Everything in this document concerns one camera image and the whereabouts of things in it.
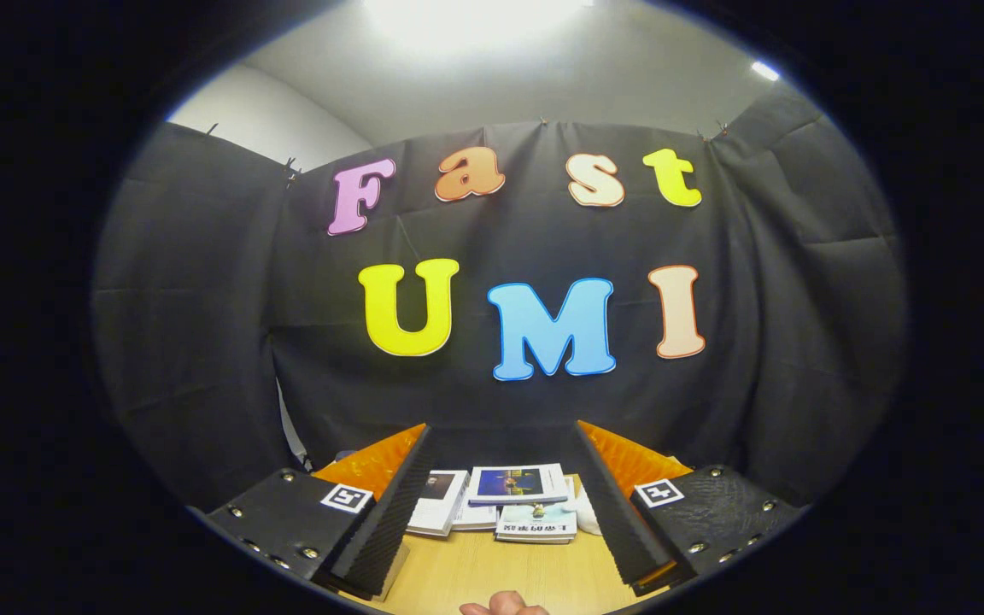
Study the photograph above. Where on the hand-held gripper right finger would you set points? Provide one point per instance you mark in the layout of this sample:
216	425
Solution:
616	521

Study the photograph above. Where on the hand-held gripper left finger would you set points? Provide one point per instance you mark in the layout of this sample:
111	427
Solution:
389	521

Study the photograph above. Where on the white duck plush toy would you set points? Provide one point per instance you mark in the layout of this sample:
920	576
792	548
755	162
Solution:
586	515

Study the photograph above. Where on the white portrait cover book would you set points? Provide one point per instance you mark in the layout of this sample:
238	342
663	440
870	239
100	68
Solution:
436	504

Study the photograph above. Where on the light blue cover book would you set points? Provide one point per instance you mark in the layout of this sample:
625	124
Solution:
535	521

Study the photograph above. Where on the thin white booklet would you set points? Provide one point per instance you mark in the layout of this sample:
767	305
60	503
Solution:
475	518

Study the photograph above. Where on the dark blue picture book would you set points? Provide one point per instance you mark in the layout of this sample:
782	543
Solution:
513	483

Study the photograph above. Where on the small ceiling spotlight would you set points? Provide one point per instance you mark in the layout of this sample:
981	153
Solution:
765	70

